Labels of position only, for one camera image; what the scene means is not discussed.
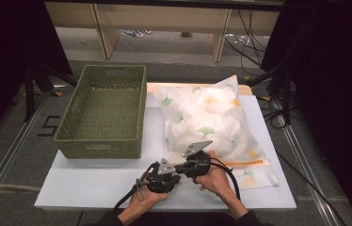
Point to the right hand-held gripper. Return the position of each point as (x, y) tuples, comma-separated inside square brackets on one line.
[(196, 166)]

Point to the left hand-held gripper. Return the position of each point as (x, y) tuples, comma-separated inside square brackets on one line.
[(163, 182)]

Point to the white garment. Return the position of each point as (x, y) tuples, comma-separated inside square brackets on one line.
[(221, 122)]

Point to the leaf print mesh laundry bag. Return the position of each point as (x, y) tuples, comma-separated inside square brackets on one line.
[(259, 179)]

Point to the green woven basket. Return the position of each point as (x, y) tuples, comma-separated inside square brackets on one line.
[(108, 109)]

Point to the person's right hand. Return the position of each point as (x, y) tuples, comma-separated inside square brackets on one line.
[(216, 182)]

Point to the person's left hand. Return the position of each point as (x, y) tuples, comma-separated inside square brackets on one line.
[(144, 202)]

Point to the black metal stand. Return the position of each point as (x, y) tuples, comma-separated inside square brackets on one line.
[(29, 94), (286, 94)]

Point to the beige wooden desk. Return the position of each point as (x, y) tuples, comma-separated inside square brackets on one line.
[(164, 19)]

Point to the black curtain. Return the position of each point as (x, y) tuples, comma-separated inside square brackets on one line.
[(4, 62), (337, 94)]

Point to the aluminium floor rail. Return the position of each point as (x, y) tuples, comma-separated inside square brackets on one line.
[(306, 163), (11, 157)]

